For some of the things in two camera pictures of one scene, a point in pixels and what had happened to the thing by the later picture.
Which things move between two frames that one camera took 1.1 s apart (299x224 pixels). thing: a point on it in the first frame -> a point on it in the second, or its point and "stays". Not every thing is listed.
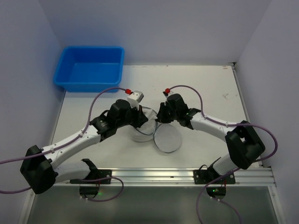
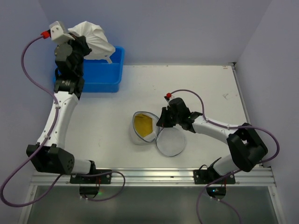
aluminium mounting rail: (177, 177) stays
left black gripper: (139, 115) -> (82, 45)
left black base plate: (95, 174) stays
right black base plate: (207, 177) stays
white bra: (150, 114) -> (101, 48)
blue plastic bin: (89, 69) stays
